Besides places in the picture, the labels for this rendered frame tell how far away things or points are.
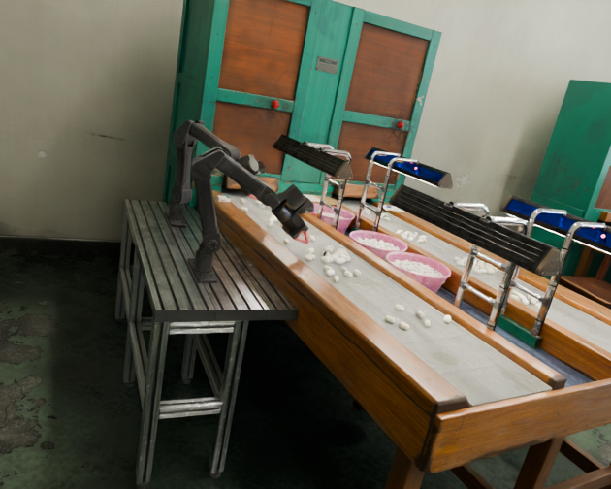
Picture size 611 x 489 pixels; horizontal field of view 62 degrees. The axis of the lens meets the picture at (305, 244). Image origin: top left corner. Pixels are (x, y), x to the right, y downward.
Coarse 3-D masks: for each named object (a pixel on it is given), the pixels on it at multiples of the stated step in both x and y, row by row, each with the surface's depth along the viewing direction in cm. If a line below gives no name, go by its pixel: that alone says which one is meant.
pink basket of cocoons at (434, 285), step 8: (392, 256) 216; (400, 256) 219; (408, 256) 220; (416, 256) 221; (424, 256) 220; (392, 264) 202; (432, 264) 218; (440, 264) 215; (408, 272) 197; (440, 272) 214; (448, 272) 208; (416, 280) 198; (424, 280) 197; (432, 280) 198; (440, 280) 200; (432, 288) 201
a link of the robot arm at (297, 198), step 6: (294, 186) 180; (282, 192) 183; (288, 192) 180; (294, 192) 181; (300, 192) 180; (270, 198) 177; (282, 198) 180; (288, 198) 181; (294, 198) 181; (300, 198) 181; (270, 204) 178; (276, 204) 178; (294, 204) 181; (300, 204) 182
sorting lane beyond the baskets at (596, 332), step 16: (352, 208) 298; (384, 224) 274; (400, 224) 281; (416, 240) 256; (432, 240) 262; (448, 256) 238; (464, 256) 243; (496, 272) 229; (496, 288) 206; (528, 288) 214; (528, 304) 196; (560, 304) 203; (560, 320) 185; (576, 320) 189; (592, 320) 192; (592, 336) 177; (608, 336) 180
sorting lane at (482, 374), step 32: (320, 256) 203; (352, 256) 211; (352, 288) 177; (384, 288) 183; (384, 320) 157; (416, 320) 161; (416, 352) 141; (448, 352) 144; (480, 352) 148; (480, 384) 130; (512, 384) 134; (544, 384) 137
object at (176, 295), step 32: (160, 224) 226; (192, 224) 234; (160, 256) 191; (192, 256) 196; (224, 256) 203; (160, 288) 165; (192, 288) 169; (224, 288) 177; (256, 288) 179; (160, 320) 152; (192, 320) 156; (224, 320) 160
